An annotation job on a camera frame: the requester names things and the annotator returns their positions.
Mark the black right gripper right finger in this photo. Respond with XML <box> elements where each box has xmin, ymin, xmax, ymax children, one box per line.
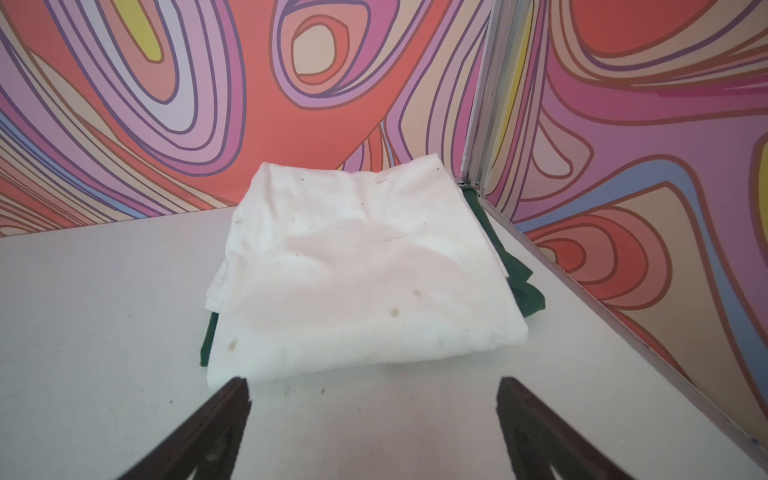
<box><xmin>496</xmin><ymin>377</ymin><xmax>632</xmax><ymax>480</ymax></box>

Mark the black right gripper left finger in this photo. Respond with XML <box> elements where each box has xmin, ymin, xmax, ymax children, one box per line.
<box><xmin>122</xmin><ymin>377</ymin><xmax>251</xmax><ymax>479</ymax></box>

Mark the folded green t-shirt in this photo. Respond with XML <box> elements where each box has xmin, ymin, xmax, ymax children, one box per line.
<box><xmin>199</xmin><ymin>184</ymin><xmax>546</xmax><ymax>367</ymax></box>

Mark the folded white t-shirt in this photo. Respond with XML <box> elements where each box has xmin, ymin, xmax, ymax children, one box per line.
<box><xmin>205</xmin><ymin>155</ymin><xmax>528</xmax><ymax>388</ymax></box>

